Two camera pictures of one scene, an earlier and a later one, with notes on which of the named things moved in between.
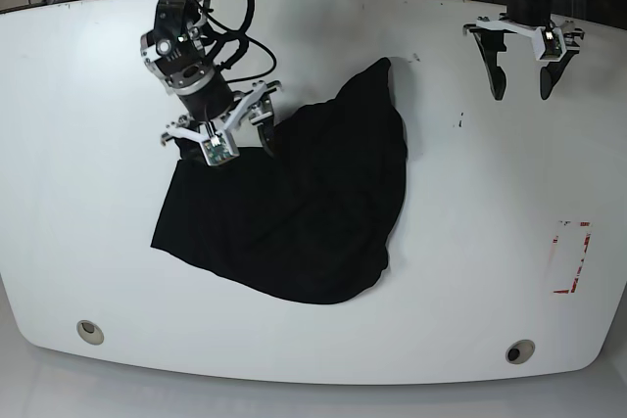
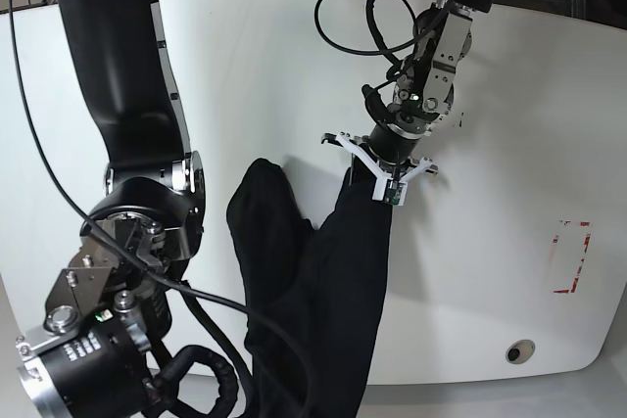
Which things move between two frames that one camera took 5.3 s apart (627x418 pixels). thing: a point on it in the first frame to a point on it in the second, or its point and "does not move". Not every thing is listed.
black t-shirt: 310,219 to 325,285
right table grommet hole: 519,351 does not move
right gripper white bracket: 550,41 to 366,169
